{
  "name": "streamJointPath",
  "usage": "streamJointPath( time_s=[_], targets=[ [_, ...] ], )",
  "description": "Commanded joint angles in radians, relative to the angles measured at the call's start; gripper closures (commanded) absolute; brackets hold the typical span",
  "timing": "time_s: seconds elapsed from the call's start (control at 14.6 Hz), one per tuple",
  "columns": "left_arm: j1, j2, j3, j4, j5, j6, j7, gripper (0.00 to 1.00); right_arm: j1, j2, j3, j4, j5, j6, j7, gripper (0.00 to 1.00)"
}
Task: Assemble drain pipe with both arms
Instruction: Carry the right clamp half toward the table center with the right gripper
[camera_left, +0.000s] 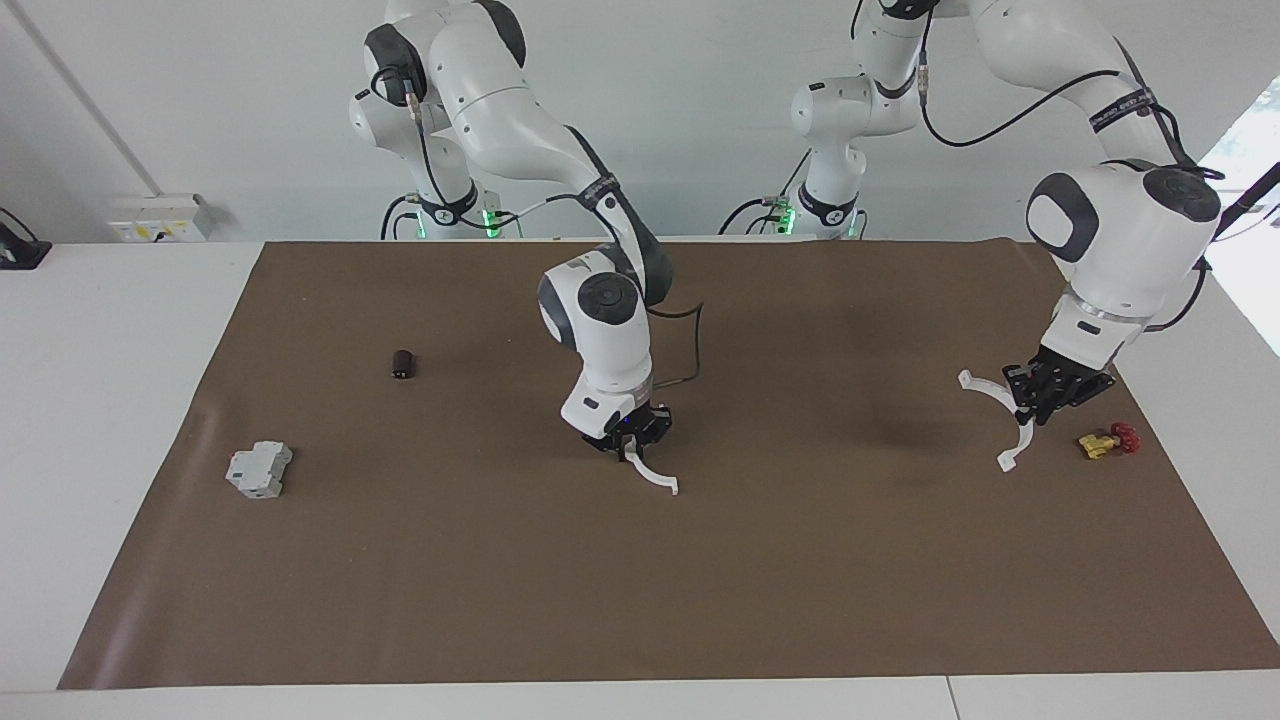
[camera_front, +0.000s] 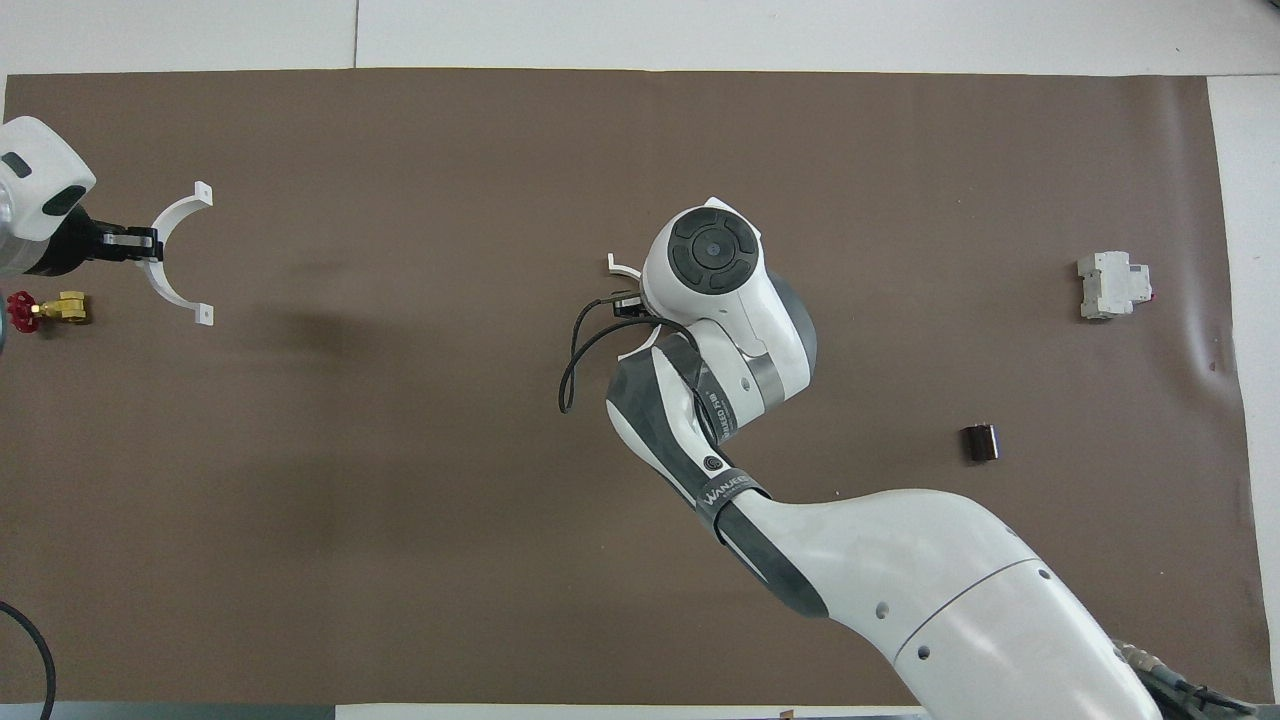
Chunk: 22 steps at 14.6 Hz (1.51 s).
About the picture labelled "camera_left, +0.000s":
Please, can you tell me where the black base cable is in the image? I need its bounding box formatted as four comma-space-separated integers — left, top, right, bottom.
380, 193, 524, 242
719, 150, 813, 237

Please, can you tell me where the brass valve red handle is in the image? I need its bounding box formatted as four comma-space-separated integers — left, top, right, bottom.
1078, 422, 1141, 461

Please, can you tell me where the brown paper table mat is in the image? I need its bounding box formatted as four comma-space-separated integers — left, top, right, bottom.
57, 238, 1280, 691

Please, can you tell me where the white wall socket strip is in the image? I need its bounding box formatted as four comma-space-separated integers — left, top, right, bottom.
108, 193, 213, 244

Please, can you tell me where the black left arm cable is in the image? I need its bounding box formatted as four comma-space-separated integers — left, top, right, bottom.
914, 30, 1227, 333

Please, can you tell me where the grey circuit breaker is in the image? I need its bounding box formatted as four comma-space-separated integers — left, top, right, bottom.
225, 441, 294, 500

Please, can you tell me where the black right base cable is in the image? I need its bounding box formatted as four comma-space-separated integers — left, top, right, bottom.
380, 193, 524, 242

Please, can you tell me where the black tripod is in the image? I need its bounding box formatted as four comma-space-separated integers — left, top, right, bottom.
1205, 160, 1280, 246

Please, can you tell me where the black left base cable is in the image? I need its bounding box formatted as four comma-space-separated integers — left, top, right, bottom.
719, 150, 813, 237

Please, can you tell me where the black stand base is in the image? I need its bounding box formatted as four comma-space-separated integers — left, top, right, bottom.
0, 207, 53, 271

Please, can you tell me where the white half-ring pipe clamp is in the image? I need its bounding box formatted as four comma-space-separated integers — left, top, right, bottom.
622, 448, 681, 497
957, 369, 1038, 474

